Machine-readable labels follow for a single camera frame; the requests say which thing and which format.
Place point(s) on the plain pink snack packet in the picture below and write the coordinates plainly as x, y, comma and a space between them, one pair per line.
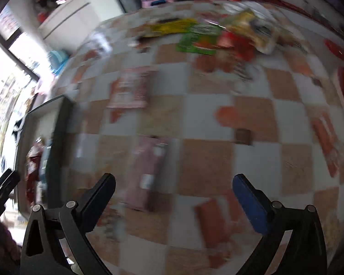
148, 157

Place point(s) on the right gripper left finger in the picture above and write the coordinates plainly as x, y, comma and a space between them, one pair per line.
42, 252

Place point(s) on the pink printed snack bag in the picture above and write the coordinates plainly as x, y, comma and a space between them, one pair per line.
131, 90

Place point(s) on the yellow snack packet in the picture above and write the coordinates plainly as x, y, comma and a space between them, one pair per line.
172, 26

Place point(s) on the green snack packet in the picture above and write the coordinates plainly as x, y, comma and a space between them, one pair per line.
201, 39

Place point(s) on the blue plastic basin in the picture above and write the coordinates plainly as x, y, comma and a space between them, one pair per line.
58, 60

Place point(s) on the pink plastic stool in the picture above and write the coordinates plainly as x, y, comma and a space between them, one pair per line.
157, 0

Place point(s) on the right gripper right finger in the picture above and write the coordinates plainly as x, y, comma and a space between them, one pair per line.
306, 250

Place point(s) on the red snack packet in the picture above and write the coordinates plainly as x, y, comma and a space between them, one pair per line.
242, 47

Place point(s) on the large bread snack bag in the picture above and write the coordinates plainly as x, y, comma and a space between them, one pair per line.
261, 30

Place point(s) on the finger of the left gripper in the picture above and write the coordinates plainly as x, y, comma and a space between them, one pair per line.
8, 181

